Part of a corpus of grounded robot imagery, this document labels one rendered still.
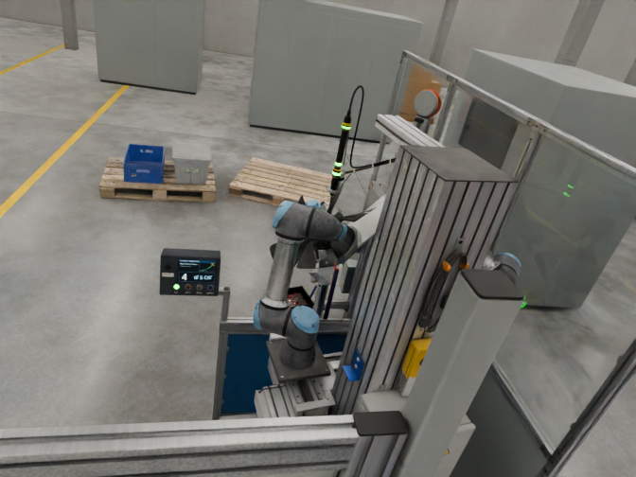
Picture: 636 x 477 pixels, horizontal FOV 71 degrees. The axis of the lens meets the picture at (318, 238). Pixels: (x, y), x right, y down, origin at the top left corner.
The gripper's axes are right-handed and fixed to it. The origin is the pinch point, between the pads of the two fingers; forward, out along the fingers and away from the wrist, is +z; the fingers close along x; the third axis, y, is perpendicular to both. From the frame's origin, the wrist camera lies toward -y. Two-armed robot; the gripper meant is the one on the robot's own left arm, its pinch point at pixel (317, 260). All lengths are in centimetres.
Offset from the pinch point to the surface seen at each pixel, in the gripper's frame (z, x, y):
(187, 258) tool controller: -29, -18, -58
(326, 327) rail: 32.1, -17.0, -1.7
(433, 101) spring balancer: -53, 57, 86
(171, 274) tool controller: -24, -20, -67
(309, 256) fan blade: 0.3, 5.6, -3.5
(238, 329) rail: 20, -17, -46
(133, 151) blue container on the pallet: 43, 341, -165
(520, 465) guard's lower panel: 55, -98, 64
